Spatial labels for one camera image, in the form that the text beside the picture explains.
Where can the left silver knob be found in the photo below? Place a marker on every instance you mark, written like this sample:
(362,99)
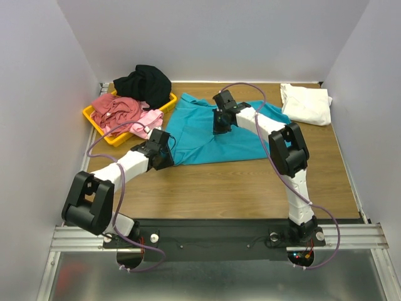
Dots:
(154,238)

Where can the folded white t-shirt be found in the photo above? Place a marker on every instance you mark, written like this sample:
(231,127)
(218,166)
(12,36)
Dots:
(307,105)

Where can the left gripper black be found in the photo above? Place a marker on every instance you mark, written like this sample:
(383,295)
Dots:
(169,161)

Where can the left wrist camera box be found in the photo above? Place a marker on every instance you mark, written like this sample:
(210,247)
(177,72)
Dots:
(158,143)

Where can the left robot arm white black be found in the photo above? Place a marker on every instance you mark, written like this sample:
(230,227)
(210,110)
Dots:
(94,199)

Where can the black t-shirt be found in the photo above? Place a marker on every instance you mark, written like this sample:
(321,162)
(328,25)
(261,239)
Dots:
(146,84)

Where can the dusty rose t-shirt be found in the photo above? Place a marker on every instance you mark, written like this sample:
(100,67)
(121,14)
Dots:
(118,115)

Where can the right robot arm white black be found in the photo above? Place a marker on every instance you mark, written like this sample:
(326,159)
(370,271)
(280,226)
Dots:
(288,154)

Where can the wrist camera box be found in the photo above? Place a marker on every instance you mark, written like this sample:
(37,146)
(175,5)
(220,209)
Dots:
(226,103)
(158,143)

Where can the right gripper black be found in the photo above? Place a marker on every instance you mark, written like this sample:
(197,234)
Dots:
(218,122)

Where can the right silver knob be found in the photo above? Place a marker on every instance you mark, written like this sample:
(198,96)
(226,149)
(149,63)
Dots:
(273,236)

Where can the silver knob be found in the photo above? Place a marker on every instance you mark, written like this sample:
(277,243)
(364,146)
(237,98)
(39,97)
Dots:
(154,238)
(273,236)

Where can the teal t-shirt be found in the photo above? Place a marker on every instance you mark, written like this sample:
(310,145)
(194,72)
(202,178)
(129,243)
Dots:
(192,125)

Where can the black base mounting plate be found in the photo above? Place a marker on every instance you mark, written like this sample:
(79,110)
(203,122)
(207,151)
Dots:
(222,239)

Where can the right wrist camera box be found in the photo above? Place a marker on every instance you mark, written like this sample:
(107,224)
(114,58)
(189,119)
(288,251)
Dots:
(226,103)

